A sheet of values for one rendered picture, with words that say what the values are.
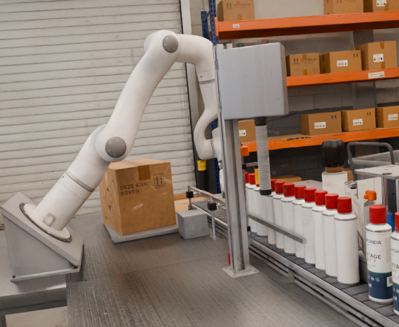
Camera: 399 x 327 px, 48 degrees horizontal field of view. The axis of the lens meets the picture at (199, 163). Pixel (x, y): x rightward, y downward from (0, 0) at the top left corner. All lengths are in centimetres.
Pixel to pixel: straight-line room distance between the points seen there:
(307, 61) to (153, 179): 385
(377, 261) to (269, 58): 57
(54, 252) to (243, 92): 80
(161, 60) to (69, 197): 56
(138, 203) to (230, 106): 75
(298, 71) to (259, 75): 420
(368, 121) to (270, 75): 459
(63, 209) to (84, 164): 17
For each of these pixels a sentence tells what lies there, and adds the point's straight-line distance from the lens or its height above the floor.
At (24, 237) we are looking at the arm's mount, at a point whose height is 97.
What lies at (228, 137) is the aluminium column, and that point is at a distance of 128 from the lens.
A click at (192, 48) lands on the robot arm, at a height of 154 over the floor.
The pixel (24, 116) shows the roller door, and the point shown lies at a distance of 577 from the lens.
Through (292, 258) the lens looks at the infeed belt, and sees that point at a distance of 132.
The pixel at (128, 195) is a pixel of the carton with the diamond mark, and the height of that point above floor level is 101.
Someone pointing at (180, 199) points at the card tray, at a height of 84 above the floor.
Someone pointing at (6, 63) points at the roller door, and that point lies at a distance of 585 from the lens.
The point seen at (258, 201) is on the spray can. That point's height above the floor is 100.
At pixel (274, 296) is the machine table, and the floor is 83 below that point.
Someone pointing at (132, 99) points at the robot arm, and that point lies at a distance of 158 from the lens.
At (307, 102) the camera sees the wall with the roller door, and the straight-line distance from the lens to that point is 624.
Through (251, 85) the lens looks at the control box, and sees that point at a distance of 122.
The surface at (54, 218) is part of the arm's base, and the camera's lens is 162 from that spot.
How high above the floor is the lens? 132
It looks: 7 degrees down
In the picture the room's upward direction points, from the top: 5 degrees counter-clockwise
